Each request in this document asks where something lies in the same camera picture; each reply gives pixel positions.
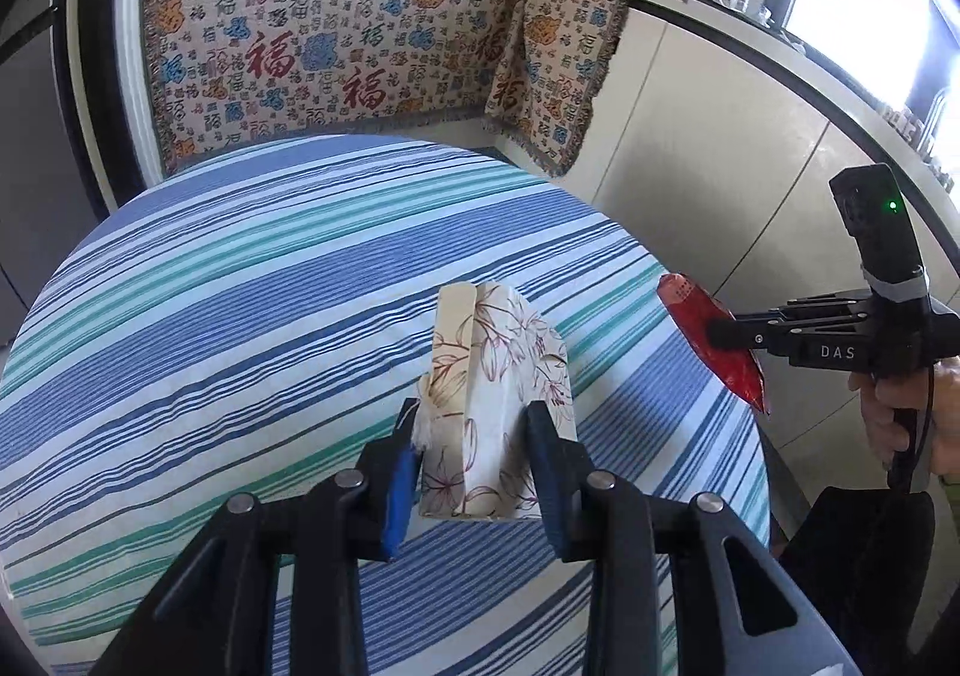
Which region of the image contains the blue striped tablecloth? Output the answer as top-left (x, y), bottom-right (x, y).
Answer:
top-left (2, 136), bottom-right (770, 674)

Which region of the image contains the patterned fu character cloth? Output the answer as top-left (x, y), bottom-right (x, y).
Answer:
top-left (140, 0), bottom-right (628, 177)

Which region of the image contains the long red snack packet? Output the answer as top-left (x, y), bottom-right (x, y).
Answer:
top-left (658, 273), bottom-right (766, 412)

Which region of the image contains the grey multi-door refrigerator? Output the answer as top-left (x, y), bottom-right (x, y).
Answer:
top-left (0, 0), bottom-right (107, 344)

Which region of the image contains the person's right hand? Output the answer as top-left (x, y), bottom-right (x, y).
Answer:
top-left (847, 355), bottom-right (960, 478)

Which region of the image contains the floral paper tissue pack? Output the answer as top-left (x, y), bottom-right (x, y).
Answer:
top-left (413, 283), bottom-right (576, 522)

